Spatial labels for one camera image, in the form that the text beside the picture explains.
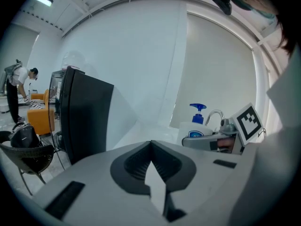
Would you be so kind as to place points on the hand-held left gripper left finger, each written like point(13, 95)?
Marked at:
point(94, 178)

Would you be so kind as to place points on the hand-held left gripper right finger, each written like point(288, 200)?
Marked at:
point(207, 180)

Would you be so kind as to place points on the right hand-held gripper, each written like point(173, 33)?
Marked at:
point(249, 123)

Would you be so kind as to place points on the white bottle with blue pump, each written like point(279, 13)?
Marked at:
point(185, 127)

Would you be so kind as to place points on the person's right hand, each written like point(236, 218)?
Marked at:
point(225, 145)

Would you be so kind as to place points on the chrome faucet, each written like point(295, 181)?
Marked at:
point(215, 112)

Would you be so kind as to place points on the black glass-door cabinet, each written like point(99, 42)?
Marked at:
point(89, 116)

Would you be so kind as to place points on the dark plastic chair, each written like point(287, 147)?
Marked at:
point(28, 159)

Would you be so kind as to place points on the orange sofa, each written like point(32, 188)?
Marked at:
point(40, 122)

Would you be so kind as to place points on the black bag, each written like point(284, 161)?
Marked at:
point(26, 135)

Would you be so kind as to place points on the striped cushion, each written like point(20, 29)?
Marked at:
point(37, 105)

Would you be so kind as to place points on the grey gripper-mounted camera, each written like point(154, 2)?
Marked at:
point(225, 126)

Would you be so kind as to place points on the black head-worn camera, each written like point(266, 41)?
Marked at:
point(222, 1)

